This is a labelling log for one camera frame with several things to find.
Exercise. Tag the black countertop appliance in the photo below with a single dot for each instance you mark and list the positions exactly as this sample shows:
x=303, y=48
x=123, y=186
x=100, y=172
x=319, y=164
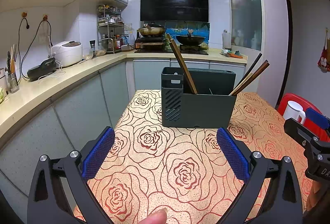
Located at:
x=47, y=67

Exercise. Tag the black induction cooktop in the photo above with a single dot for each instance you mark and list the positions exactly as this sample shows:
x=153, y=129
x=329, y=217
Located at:
x=169, y=50

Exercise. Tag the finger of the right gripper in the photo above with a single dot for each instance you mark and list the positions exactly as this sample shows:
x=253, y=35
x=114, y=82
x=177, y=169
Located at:
x=319, y=119
x=313, y=147

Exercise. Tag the black wok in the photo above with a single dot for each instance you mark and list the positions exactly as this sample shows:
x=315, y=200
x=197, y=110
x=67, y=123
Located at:
x=190, y=40

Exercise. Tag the rose pattern tablecloth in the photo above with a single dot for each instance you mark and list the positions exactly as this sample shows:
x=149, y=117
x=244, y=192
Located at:
x=151, y=167

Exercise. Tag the person's right hand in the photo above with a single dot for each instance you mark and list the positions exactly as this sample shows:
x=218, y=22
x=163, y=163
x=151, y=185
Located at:
x=314, y=195

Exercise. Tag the metal utensil cup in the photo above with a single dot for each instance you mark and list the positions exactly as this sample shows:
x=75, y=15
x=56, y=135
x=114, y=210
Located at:
x=11, y=70

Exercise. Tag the bronze pot with lid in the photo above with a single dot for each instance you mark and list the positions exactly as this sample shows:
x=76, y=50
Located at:
x=152, y=30

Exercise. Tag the brown wooden chopstick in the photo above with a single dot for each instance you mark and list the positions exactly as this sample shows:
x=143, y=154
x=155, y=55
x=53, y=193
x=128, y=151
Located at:
x=241, y=83

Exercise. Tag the dark green utensil holder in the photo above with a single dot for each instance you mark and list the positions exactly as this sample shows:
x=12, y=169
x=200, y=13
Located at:
x=183, y=109

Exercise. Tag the white bottle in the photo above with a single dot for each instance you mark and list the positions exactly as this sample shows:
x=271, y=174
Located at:
x=227, y=44

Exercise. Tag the dark brown chopstick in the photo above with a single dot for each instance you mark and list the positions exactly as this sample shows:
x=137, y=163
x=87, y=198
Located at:
x=184, y=66

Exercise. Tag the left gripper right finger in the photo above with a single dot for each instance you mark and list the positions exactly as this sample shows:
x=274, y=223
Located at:
x=282, y=202

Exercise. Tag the orange cloth on counter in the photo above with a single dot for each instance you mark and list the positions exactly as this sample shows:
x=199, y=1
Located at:
x=229, y=53

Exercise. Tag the red chair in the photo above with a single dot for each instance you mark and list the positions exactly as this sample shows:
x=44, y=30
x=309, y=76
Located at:
x=316, y=130

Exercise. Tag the frosted glass window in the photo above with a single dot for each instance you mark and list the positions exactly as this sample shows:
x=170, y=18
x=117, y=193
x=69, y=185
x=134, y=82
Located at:
x=247, y=23

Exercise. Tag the white rice cooker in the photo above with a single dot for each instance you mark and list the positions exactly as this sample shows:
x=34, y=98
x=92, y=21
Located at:
x=67, y=53

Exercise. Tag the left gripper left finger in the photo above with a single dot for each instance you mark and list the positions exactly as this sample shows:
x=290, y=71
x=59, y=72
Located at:
x=47, y=201

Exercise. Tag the black chopstick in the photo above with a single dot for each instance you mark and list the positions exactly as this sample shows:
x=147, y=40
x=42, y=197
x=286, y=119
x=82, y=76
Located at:
x=251, y=67

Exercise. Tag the person's left hand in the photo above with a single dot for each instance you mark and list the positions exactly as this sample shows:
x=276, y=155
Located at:
x=158, y=217

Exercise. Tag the dark wooden chopstick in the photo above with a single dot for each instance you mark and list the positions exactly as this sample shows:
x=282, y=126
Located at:
x=255, y=75

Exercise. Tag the white electric kettle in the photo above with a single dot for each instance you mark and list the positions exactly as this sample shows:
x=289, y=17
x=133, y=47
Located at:
x=295, y=111

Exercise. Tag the red hanging cloth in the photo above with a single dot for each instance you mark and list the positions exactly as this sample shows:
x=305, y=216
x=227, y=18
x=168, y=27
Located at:
x=324, y=61

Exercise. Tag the metal spice rack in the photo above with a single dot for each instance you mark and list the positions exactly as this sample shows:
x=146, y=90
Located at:
x=110, y=28

